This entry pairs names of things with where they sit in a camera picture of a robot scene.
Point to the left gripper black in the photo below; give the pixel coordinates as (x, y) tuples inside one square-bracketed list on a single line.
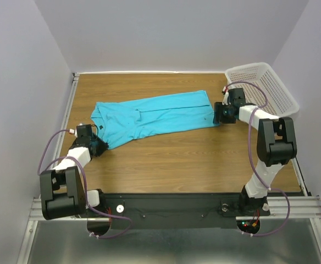
[(99, 146)]

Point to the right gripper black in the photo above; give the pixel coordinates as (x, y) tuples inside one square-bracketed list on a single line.
[(221, 114)]

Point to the turquoise t shirt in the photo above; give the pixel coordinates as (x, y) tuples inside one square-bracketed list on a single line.
[(119, 123)]

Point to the white plastic basket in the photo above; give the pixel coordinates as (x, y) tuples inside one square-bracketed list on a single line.
[(259, 80)]

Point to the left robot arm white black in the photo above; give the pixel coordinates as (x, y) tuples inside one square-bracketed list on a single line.
[(64, 187)]

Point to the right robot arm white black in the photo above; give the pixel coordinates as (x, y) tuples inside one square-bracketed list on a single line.
[(276, 146)]

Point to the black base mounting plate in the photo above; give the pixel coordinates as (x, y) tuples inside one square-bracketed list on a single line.
[(181, 210)]

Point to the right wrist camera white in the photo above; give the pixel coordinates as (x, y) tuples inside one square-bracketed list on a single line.
[(225, 92)]

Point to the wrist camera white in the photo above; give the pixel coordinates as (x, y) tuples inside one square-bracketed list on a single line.
[(81, 130), (225, 92)]

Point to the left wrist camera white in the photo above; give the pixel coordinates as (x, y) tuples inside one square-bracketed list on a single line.
[(81, 130)]

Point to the left aluminium frame rail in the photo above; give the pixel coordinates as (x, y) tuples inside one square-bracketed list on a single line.
[(63, 117)]

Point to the aluminium frame rail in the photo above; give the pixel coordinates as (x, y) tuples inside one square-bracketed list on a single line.
[(301, 207), (63, 117), (300, 178)]

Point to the right aluminium frame rail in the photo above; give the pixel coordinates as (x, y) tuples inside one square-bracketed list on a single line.
[(300, 178)]

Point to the front aluminium frame rail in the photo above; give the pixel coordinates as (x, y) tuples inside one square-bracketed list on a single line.
[(301, 207)]

